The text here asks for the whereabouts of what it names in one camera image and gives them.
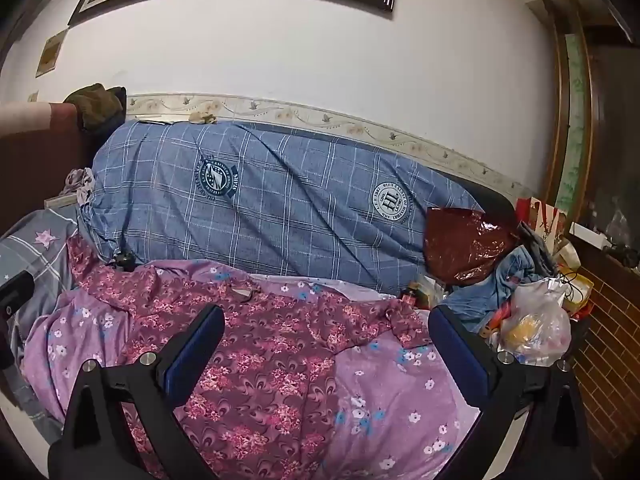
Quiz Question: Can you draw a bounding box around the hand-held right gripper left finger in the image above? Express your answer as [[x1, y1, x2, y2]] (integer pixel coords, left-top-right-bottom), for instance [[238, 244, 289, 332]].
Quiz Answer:
[[47, 304, 226, 480]]

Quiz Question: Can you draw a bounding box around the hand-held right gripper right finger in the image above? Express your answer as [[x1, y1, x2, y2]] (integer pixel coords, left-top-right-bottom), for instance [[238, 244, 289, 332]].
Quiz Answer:
[[428, 305, 601, 480]]

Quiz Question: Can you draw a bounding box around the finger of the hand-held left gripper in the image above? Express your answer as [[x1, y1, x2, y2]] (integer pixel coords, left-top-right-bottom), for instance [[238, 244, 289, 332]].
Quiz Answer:
[[0, 270, 35, 368]]

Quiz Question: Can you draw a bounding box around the maroon floral garment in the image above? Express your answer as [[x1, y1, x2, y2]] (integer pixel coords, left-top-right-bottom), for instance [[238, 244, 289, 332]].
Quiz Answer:
[[67, 234, 433, 480]]

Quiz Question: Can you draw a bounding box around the blue denim cloth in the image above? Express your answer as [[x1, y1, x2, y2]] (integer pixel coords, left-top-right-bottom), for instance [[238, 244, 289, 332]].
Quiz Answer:
[[442, 247, 538, 333]]

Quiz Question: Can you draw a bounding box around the purple floral bedsheet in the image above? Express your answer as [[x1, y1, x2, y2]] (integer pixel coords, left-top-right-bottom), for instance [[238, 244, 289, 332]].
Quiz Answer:
[[20, 259, 483, 480]]

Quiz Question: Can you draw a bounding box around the white plastic bag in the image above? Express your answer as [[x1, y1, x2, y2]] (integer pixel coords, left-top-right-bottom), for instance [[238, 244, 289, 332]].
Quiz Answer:
[[497, 277, 573, 367]]

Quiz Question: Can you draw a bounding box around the dark red plastic bag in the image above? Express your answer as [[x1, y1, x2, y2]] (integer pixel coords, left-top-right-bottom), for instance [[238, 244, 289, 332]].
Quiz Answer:
[[424, 206, 521, 287]]

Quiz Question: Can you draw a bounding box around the small pale pink cloth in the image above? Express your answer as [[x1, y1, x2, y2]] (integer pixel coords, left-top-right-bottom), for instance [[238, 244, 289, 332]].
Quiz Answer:
[[62, 166, 96, 207]]

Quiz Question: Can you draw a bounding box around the red-brown headboard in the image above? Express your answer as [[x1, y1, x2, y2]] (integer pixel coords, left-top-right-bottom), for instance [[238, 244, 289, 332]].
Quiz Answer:
[[0, 101, 96, 238]]

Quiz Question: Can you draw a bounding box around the brick-pattern stand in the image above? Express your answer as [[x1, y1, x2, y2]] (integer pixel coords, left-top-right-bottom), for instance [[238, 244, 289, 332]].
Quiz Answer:
[[570, 220, 640, 480]]

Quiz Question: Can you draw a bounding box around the red gift bag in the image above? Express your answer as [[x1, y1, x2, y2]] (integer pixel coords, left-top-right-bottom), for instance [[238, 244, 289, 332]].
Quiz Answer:
[[515, 196, 571, 256]]

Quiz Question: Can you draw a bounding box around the blue plaid quilt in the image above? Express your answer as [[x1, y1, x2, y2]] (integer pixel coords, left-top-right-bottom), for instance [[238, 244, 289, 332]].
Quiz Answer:
[[77, 119, 486, 296]]

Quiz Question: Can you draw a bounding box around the dark green cloth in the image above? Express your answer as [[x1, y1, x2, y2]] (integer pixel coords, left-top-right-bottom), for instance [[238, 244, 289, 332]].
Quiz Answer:
[[64, 83, 128, 133]]

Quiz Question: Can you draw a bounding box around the wooden framed panel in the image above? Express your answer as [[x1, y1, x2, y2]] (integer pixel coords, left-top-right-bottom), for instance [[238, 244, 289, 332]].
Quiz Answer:
[[542, 0, 608, 226]]

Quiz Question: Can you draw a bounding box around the small wall poster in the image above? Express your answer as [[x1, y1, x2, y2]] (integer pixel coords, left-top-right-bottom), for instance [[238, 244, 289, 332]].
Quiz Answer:
[[35, 29, 69, 78]]

